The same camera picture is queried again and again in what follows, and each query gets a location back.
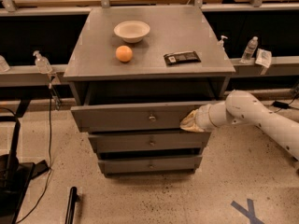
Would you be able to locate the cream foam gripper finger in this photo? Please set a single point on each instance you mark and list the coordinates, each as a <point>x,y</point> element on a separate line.
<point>189,123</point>

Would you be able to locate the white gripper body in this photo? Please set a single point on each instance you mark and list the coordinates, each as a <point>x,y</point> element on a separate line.
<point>203,118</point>

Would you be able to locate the grey top drawer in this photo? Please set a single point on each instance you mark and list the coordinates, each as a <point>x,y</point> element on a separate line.
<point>132,117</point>

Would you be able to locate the grey drawer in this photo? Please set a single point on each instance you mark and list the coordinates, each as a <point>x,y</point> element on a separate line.
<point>154,164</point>
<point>132,117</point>
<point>146,141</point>

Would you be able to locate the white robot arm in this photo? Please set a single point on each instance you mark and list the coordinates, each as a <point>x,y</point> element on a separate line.
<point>242,107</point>

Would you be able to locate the grey middle drawer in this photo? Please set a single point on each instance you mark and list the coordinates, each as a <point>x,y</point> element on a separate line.
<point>146,141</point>

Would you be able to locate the grey bottom drawer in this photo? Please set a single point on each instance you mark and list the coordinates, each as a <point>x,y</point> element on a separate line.
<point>154,164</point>

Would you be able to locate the grey drawer cabinet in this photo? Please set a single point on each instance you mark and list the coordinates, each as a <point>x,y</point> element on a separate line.
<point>97,77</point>

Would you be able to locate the black power adapter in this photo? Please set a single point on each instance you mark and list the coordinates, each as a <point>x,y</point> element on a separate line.
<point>280,105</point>

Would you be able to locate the black snack bar packet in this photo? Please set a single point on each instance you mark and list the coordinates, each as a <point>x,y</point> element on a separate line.
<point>181,57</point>

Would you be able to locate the clear water bottle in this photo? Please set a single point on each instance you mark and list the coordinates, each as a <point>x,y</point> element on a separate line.
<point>249,50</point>

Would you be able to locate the small pump bottle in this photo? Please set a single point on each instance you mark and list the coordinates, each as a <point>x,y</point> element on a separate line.
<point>221,41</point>

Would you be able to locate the white paper packet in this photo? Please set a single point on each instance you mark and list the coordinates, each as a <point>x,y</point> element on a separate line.
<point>263,58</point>

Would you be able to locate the orange fruit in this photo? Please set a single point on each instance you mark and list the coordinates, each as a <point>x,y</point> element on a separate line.
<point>124,54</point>

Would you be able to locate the white ceramic bowl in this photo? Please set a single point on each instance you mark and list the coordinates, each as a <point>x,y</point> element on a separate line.
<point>131,31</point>

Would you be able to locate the black bar on floor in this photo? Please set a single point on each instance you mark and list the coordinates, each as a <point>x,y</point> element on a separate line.
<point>73,198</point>

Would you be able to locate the clear sanitizer pump bottle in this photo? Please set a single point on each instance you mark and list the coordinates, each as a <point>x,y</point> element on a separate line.
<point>42,63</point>

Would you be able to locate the black stand base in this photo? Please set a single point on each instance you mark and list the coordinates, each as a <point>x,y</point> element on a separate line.
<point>14,176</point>

